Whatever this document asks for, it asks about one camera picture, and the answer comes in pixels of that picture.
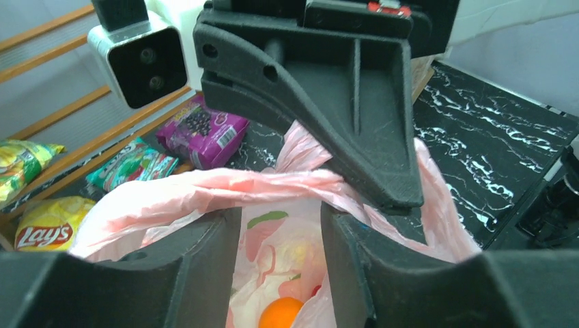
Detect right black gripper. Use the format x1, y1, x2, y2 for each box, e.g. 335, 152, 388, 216
193, 0, 460, 214

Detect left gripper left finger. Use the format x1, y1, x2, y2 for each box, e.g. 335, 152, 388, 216
1, 208, 241, 327

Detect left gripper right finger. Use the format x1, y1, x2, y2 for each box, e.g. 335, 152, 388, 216
321, 204, 578, 327

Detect red bell pepper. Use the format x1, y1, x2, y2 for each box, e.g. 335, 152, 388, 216
311, 285, 322, 297

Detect orange fruit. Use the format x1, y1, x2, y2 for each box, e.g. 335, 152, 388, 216
258, 297, 304, 328

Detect pink plastic grocery bag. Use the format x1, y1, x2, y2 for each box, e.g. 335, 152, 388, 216
68, 123, 480, 327

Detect yellow Lays chips bag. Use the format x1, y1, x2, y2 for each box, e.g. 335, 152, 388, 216
14, 196, 96, 251

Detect green yellow snack bag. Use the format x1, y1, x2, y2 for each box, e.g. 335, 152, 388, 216
1, 139, 66, 208

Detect teal candy packet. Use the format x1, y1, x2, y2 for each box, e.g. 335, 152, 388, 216
86, 137, 179, 192

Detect purple grape candy packet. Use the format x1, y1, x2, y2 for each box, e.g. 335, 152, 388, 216
156, 92, 250, 169

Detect wooden shelf rack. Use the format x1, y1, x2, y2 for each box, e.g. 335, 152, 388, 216
1, 5, 191, 200

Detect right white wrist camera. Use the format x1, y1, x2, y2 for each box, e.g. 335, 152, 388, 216
87, 0, 188, 109

